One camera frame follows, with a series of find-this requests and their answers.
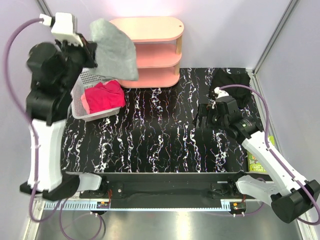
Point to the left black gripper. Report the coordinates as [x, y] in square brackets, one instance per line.
[89, 49]

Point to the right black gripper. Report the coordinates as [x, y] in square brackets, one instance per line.
[205, 110]

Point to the grey t-shirt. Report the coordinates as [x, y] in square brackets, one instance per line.
[115, 53]

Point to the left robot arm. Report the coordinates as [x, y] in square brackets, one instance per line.
[55, 68]

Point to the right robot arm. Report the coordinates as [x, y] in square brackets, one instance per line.
[291, 194]

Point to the pink t-shirt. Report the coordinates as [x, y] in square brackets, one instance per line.
[85, 104]

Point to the red t-shirt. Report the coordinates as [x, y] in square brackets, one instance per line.
[105, 96]

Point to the white plastic basket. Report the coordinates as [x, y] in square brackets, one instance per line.
[79, 105]

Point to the green treehouse book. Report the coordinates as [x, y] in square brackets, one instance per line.
[259, 147]

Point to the pink three-tier shelf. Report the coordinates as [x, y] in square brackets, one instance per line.
[158, 44]

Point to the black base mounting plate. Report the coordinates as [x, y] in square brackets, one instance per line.
[166, 191]

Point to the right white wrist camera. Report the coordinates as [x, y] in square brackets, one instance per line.
[218, 94]

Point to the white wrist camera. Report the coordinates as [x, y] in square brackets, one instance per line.
[64, 27]
[218, 94]

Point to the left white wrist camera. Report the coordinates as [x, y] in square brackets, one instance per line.
[64, 27]

